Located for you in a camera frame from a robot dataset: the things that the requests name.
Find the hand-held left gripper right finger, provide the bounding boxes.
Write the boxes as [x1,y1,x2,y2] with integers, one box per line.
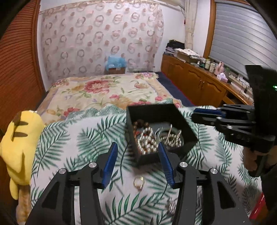
[158,142,251,225]

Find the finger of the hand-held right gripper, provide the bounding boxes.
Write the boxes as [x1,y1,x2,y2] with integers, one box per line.
[191,112,256,150]
[193,104,255,118]

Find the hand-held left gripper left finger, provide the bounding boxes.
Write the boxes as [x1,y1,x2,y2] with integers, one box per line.
[26,142,118,225]

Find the pale green bangle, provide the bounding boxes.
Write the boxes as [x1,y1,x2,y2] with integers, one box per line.
[155,128,173,143]

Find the gold ring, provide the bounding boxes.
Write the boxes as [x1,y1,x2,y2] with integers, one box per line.
[133,176,145,191]

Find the white pearl necklace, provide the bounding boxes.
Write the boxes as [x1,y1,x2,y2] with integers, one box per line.
[135,124,182,155]

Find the silver chain necklace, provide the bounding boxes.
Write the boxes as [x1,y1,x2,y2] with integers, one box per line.
[166,198,177,214]

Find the brown wooden bead bracelet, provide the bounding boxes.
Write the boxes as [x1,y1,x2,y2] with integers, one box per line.
[133,121,150,133]

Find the black square box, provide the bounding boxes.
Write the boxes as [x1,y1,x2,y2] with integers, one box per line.
[126,103,198,167]

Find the person's right hand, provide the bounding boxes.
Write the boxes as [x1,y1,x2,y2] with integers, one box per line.
[242,150,260,171]

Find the wooden cabinet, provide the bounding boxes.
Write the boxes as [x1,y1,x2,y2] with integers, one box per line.
[161,54,254,106]

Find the white power strip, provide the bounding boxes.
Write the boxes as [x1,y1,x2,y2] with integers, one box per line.
[228,74,253,96]

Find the navy bed sheet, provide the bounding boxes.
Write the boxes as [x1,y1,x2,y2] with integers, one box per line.
[156,71,195,107]

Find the leaf-print tablecloth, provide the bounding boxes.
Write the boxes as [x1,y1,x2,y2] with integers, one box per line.
[30,105,263,225]

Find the pink figurine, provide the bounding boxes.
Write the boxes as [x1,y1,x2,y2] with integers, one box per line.
[214,61,225,75]

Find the group of small bottles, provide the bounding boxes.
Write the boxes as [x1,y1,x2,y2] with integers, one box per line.
[199,58,217,73]

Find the cardboard box with cloth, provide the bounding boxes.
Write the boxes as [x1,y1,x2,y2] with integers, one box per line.
[175,49,204,64]

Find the stack of folded clothes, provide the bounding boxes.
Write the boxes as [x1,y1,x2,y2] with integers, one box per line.
[166,39,184,57]

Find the grey window blind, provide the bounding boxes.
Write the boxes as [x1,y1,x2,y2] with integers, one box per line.
[209,3,277,80]

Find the floral bedspread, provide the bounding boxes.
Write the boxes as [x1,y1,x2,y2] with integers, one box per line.
[38,72,182,126]

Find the red object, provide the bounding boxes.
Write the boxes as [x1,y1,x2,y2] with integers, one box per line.
[249,192,267,221]

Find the beige corner curtain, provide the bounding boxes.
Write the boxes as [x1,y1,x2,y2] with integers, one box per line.
[184,0,197,50]

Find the yellow plush toy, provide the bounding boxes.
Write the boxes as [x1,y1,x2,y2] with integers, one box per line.
[0,110,46,224]

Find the small wooden box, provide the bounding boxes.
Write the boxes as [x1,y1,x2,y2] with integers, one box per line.
[106,67,126,75]

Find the blue plush toy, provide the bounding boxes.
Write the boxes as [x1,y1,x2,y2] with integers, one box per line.
[104,56,127,70]

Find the circle-patterned curtain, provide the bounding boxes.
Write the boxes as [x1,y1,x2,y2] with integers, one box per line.
[40,0,164,84]

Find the wooden louvered wardrobe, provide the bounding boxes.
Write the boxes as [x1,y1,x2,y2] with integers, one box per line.
[0,0,46,134]

